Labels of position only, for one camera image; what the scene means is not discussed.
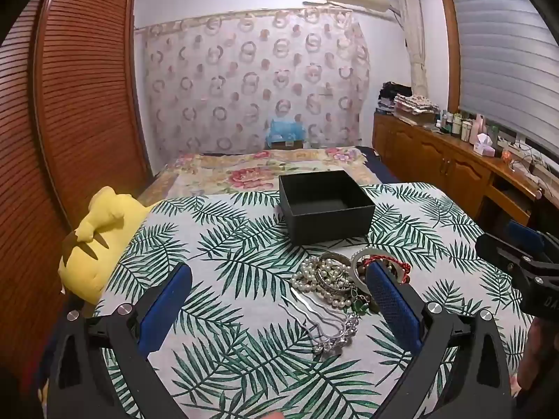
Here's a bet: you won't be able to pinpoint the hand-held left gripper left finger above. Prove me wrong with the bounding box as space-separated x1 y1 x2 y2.
46 263 194 419

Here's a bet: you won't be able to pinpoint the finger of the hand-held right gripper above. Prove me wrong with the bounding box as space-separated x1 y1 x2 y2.
475 232 546 273
507 220 559 263

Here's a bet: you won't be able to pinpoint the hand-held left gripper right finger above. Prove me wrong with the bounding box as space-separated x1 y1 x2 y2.
364 261 515 419

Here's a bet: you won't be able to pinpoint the green leaf pendant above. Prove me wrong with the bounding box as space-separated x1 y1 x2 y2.
349 294 373 316

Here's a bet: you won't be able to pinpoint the red cord bracelet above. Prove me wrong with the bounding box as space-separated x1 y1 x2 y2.
359 255 412 284

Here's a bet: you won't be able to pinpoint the pale silver bangle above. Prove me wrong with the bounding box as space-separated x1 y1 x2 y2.
350 248 387 289

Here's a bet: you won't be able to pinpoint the carved metal bangles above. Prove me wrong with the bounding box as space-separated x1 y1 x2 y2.
314 257 355 295

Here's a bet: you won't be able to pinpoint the silver wavy hair comb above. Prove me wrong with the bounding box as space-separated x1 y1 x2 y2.
279 293 361 357

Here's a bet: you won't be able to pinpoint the white pearl necklace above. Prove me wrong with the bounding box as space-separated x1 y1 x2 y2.
290 255 372 311

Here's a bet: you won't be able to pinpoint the black square box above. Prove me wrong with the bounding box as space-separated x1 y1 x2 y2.
278 170 376 247

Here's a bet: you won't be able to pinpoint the person's right forearm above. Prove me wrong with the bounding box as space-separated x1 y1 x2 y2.
517 316 559 400

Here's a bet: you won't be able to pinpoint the green leaf print tablecloth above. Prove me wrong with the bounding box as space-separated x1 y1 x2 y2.
94 182 536 419

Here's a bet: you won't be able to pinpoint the pink tissue box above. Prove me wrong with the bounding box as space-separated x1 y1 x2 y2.
474 133 497 157

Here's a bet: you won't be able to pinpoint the yellow plush toy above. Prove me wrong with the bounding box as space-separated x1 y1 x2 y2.
59 186 151 305

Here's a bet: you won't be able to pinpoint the wooden side cabinet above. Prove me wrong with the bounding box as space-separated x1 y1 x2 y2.
372 111 559 228

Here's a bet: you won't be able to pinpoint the group of cosmetic bottles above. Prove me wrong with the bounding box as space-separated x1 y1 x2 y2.
434 111 478 141

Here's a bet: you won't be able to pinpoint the dark blue bed sheet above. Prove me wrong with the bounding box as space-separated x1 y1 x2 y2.
354 146 399 184

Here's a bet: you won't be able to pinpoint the floral bed blanket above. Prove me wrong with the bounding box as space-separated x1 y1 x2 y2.
137 146 385 210

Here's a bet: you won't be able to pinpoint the pile of folded clothes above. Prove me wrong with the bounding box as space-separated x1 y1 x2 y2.
378 81 440 119

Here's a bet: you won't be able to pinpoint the grey window blind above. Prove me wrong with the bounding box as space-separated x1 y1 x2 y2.
450 0 559 149

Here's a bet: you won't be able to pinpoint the wooden louvered wardrobe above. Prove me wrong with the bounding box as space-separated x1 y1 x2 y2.
0 0 152 402

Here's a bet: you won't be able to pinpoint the wrapped air conditioner pipe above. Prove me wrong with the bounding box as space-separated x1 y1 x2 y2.
392 0 429 97

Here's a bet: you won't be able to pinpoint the circle patterned curtain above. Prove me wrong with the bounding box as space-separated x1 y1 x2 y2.
135 6 372 155

